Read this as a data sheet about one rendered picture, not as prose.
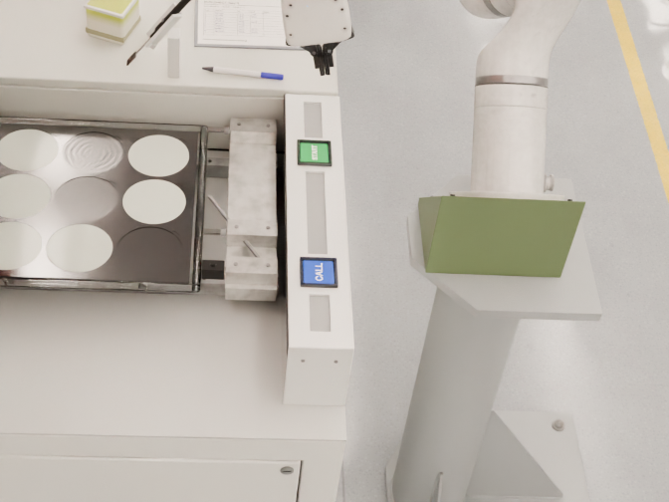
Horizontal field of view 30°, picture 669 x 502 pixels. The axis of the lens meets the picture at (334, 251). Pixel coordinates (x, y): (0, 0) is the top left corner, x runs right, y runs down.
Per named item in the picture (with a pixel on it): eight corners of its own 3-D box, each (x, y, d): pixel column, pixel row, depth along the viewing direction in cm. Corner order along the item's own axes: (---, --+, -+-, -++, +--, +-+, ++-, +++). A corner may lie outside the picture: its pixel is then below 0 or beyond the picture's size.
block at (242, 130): (229, 142, 215) (230, 129, 213) (230, 129, 218) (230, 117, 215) (276, 144, 216) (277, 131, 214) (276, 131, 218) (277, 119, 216)
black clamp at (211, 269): (201, 279, 193) (201, 268, 192) (201, 268, 195) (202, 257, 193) (224, 280, 194) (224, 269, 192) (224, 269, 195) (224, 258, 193)
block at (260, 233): (226, 246, 199) (226, 233, 197) (226, 230, 201) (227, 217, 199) (276, 248, 200) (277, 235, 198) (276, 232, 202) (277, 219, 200)
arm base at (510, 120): (547, 202, 217) (552, 96, 217) (578, 201, 198) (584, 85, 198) (439, 197, 215) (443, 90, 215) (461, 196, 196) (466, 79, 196)
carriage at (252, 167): (224, 300, 195) (225, 288, 193) (229, 141, 220) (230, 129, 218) (276, 302, 196) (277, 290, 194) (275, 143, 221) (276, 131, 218)
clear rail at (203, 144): (191, 294, 190) (191, 288, 189) (200, 128, 216) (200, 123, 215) (200, 295, 190) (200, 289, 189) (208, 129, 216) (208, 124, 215)
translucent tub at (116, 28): (85, 36, 218) (82, 4, 213) (104, 13, 223) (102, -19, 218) (123, 48, 217) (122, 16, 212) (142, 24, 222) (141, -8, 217)
